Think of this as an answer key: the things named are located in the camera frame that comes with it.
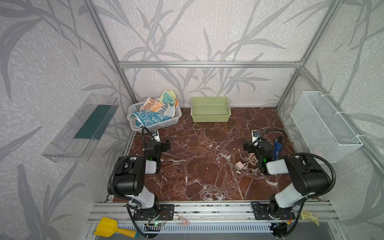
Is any cream rabbit lettered towel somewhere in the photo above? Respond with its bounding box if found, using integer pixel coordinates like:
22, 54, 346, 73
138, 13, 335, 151
140, 98, 176, 118

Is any yellow and teal towel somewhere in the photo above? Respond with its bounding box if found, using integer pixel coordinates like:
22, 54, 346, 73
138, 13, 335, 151
158, 90, 178, 107

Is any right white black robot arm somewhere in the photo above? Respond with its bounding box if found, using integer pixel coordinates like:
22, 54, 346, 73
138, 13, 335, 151
244, 129, 337, 221

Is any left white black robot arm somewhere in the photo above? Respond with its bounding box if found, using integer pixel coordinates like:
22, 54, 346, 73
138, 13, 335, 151
107, 127, 171, 219

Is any teal patterned towel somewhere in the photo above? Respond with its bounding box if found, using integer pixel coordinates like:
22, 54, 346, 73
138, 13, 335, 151
127, 111, 171, 129

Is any white plastic laundry basket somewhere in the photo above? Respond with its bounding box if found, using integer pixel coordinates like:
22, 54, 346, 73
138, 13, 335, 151
127, 101, 182, 132

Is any green plastic basket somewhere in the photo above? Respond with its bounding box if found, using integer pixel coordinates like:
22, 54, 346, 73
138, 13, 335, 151
191, 97, 231, 123

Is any yellow paper tag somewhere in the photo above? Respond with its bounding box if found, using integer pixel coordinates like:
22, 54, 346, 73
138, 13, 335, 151
301, 210, 320, 226

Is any green circuit board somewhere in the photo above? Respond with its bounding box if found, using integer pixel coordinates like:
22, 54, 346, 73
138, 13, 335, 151
146, 221, 167, 228

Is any pink clothespin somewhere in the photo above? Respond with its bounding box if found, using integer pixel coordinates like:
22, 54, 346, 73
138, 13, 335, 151
177, 215, 190, 226

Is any yellow plastic scoop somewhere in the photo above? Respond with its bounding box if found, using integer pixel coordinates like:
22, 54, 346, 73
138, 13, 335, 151
94, 217, 139, 238

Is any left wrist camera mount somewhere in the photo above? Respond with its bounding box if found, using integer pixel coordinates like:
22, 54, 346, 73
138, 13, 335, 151
151, 130, 161, 143

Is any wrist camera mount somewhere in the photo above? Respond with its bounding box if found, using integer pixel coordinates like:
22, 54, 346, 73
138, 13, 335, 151
251, 130, 261, 144
151, 130, 161, 143

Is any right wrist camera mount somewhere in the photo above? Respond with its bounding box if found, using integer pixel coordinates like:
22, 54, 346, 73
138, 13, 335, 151
251, 130, 261, 144

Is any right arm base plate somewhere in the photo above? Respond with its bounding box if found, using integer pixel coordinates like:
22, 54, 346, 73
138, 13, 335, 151
251, 202, 296, 222

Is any white wire mesh basket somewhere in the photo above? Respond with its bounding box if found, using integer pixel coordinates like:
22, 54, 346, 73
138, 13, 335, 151
291, 91, 363, 163

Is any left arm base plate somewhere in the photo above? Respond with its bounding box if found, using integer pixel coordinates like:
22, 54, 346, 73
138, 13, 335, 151
134, 204, 175, 221

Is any clear acrylic wall shelf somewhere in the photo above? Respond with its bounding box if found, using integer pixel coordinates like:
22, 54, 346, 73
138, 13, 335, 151
42, 94, 119, 163

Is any aluminium front rail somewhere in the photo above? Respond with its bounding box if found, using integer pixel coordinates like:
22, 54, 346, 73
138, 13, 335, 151
87, 201, 340, 224

